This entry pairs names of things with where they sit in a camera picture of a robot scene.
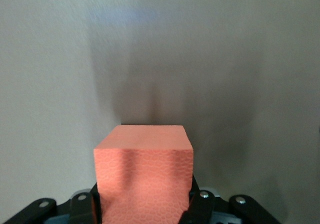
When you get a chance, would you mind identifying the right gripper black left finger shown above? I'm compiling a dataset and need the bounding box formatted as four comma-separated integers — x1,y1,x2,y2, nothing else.
2,183,103,224

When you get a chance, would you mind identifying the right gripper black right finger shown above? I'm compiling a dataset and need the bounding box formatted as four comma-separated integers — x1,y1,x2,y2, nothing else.
178,176,282,224

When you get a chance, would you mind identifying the orange foam cube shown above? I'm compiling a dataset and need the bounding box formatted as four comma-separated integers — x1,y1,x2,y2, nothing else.
92,125,195,224

